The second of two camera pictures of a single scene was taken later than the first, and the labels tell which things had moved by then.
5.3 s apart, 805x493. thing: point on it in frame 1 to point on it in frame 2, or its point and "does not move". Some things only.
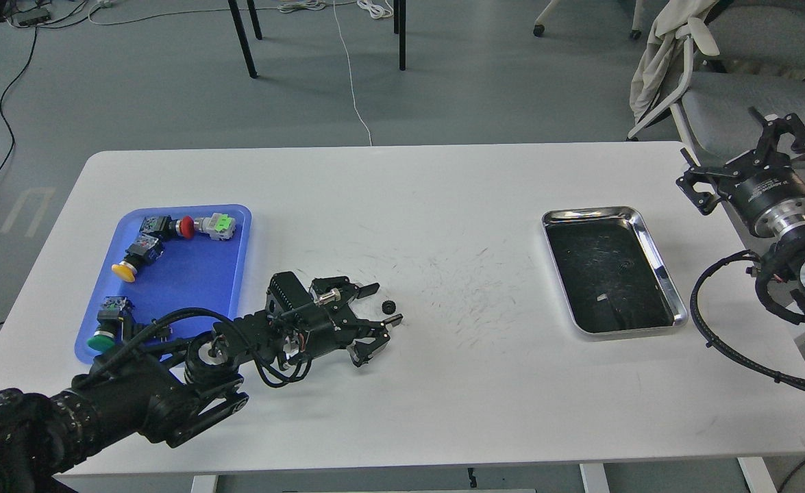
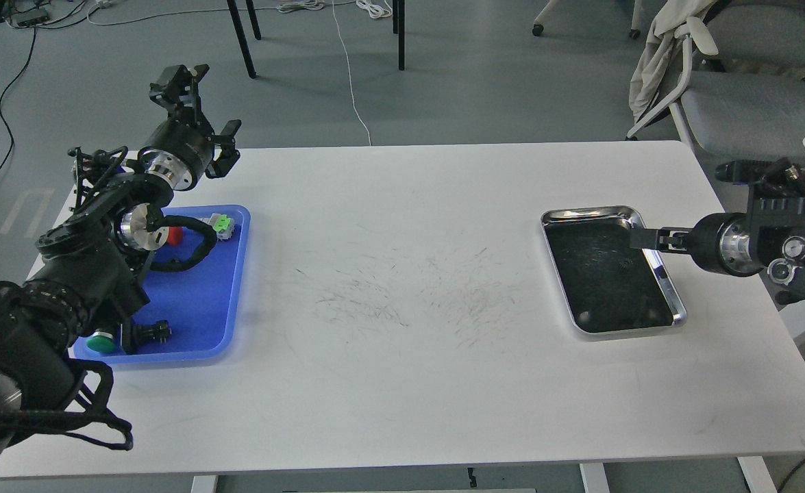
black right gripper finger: x=703 y=201 to x=660 y=239
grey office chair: x=747 y=69 does not move
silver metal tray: x=608 y=275 does not move
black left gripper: x=315 y=329 to x=180 y=150
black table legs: x=399 y=7 does not move
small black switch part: x=160 y=330 does not move
